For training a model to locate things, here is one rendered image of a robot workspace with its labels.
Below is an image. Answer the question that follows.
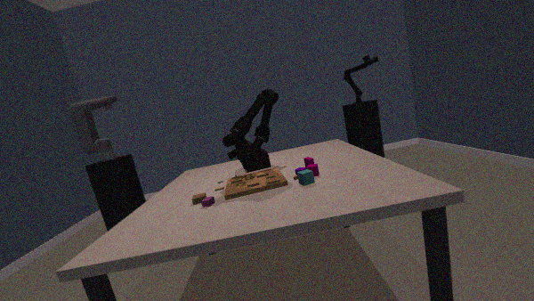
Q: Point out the magenta block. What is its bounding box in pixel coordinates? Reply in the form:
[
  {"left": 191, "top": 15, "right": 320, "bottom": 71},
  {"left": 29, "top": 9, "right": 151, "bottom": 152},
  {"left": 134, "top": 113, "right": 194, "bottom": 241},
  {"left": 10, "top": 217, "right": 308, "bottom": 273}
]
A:
[{"left": 304, "top": 157, "right": 314, "bottom": 168}]

